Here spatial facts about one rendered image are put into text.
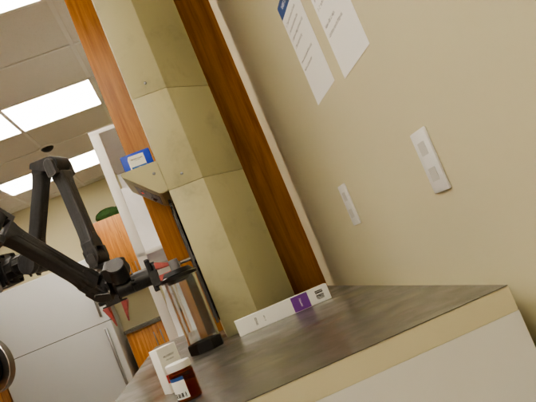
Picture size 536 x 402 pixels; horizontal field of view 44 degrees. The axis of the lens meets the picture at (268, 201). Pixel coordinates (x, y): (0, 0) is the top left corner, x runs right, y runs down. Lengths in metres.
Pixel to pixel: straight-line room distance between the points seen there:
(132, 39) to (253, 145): 0.60
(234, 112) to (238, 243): 0.61
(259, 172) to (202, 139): 0.39
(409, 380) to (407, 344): 0.05
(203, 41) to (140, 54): 0.46
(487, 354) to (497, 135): 0.32
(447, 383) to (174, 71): 1.42
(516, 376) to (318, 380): 0.29
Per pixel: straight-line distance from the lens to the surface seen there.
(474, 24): 0.93
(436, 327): 1.01
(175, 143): 2.04
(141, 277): 2.07
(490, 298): 1.04
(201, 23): 2.55
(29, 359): 7.10
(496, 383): 1.05
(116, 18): 2.17
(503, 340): 1.05
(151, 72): 2.10
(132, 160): 2.13
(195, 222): 2.00
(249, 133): 2.43
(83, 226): 2.48
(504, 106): 0.93
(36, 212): 2.62
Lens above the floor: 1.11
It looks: 5 degrees up
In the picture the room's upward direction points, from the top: 22 degrees counter-clockwise
